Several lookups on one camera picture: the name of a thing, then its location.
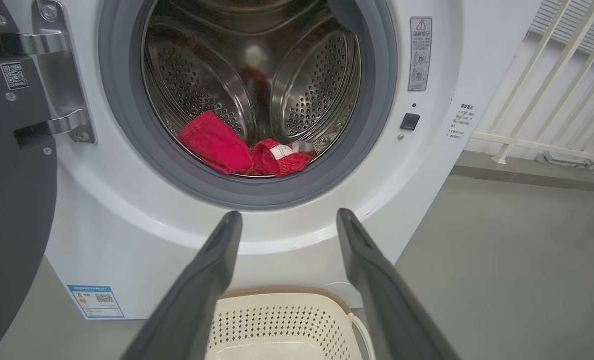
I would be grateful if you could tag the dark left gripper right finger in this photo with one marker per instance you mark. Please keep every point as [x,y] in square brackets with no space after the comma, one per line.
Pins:
[382,300]

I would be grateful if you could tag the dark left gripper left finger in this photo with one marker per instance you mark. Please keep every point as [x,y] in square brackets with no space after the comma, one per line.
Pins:
[197,300]

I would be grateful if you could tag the red and white garment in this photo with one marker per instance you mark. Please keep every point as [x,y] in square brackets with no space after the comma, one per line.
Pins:
[217,145]

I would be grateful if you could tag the dark round glass washer door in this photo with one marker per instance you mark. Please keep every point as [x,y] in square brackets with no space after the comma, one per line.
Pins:
[17,200]

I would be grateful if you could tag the cream perforated laundry basket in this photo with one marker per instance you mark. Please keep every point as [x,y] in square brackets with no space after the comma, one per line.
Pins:
[277,325]

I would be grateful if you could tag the white washing machine body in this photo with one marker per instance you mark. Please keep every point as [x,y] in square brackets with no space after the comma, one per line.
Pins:
[127,225]

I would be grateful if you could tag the black door lock socket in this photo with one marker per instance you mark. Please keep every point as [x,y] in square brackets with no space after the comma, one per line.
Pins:
[410,122]

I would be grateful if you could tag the perforated steel washer drum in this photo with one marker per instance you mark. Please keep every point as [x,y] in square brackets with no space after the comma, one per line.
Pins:
[317,75]

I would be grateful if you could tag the chrome door hinge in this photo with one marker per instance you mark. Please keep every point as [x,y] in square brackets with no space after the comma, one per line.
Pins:
[62,75]

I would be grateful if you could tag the round white filter cover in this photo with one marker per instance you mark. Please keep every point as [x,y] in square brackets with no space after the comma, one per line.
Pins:
[338,290]

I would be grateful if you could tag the blue energy label sticker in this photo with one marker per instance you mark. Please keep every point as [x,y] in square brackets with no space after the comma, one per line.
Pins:
[96,302]

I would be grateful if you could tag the small printed text label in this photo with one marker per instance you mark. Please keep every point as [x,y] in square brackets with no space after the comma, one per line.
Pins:
[461,121]

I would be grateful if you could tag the white slatted fence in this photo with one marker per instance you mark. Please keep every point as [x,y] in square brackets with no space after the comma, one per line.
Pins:
[527,142]

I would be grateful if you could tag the grey warning sticker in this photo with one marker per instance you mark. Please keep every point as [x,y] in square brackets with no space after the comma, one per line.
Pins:
[420,55]

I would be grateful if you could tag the white QR code sticker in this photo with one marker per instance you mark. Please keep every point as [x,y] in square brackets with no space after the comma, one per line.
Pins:
[14,76]

